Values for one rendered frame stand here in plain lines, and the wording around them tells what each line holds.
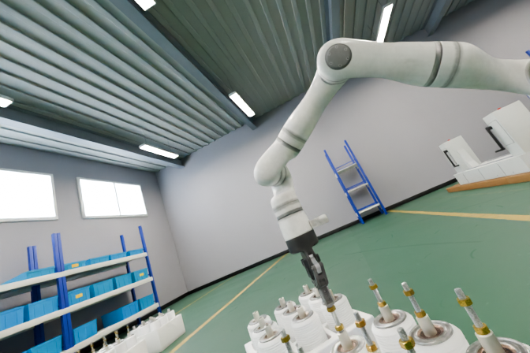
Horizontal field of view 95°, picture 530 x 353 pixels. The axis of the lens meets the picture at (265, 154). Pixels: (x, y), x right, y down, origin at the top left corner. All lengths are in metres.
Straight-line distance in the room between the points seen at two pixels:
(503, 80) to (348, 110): 6.72
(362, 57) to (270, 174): 0.33
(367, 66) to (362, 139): 6.55
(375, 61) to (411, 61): 0.07
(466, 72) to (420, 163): 6.60
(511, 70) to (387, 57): 0.25
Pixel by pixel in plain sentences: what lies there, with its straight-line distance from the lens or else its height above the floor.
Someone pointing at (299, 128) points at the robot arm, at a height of 0.72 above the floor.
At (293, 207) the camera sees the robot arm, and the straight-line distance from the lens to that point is 0.60.
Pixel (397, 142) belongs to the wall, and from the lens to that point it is 7.21.
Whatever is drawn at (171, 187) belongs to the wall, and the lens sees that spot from 8.65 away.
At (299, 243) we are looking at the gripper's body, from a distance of 0.59.
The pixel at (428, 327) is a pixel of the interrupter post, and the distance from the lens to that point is 0.62.
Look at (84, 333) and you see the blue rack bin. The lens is 5.37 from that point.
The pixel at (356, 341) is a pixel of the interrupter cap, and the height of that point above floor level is 0.25.
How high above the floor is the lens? 0.52
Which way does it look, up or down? 18 degrees up
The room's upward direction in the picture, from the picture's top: 24 degrees counter-clockwise
